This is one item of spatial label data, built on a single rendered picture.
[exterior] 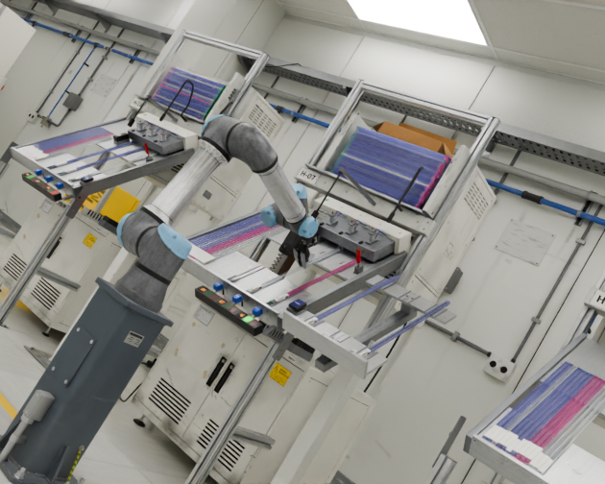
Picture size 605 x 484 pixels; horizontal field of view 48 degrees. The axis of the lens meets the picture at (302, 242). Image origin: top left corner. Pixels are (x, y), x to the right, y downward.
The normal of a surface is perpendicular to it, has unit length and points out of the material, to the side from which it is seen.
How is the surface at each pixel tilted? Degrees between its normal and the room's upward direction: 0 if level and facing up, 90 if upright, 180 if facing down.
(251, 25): 90
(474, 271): 90
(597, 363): 44
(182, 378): 87
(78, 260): 90
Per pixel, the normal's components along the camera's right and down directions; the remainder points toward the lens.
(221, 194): 0.70, 0.36
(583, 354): 0.04, -0.88
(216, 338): -0.48, -0.39
